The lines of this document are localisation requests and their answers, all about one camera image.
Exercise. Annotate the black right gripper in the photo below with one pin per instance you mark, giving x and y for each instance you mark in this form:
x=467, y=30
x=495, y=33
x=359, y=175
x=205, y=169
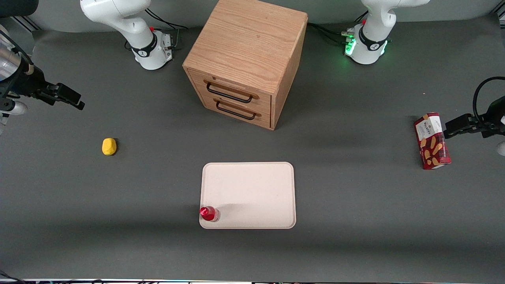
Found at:
x=28, y=83

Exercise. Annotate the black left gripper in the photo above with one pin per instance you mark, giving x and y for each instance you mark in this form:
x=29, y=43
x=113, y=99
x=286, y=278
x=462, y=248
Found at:
x=488, y=122

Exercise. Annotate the red coke bottle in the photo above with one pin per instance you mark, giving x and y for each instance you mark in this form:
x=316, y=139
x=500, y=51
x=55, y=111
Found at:
x=208, y=213

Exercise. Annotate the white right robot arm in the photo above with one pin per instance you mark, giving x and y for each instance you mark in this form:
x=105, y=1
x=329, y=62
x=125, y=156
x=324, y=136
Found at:
x=118, y=12

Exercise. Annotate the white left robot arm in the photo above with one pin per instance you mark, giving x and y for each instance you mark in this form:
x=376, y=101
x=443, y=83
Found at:
x=373, y=39

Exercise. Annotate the beige rectangular tray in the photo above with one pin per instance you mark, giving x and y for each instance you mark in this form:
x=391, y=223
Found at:
x=252, y=189

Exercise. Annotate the red tartan shortbread box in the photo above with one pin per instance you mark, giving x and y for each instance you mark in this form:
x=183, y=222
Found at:
x=432, y=146

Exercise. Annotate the yellow lemon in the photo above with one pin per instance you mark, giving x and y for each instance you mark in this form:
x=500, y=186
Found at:
x=109, y=146

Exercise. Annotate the wooden two-drawer cabinet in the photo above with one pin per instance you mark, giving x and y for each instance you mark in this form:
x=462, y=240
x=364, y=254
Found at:
x=244, y=39

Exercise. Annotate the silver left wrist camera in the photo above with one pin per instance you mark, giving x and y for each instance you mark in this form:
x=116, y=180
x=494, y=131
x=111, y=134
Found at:
x=502, y=149

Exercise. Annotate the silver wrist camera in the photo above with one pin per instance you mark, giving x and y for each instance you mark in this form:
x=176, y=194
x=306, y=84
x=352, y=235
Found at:
x=502, y=149
x=17, y=107

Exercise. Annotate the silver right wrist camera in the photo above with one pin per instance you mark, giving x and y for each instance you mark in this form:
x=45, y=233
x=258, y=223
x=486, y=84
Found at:
x=17, y=107

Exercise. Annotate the aluminium frame rail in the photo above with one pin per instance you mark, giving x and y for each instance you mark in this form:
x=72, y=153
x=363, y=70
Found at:
x=501, y=17
x=29, y=24

